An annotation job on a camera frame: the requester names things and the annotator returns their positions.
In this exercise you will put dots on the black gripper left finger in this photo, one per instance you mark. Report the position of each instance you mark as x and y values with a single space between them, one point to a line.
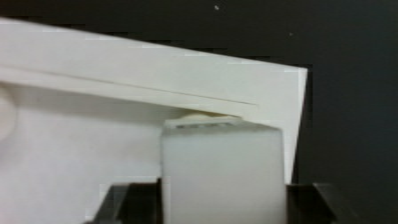
131 204

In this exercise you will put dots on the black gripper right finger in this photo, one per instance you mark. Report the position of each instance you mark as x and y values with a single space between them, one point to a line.
318 206

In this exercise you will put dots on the white table leg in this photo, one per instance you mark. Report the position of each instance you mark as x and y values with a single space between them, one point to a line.
222 172

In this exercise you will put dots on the white square table top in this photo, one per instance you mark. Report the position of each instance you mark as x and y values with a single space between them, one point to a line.
92 89

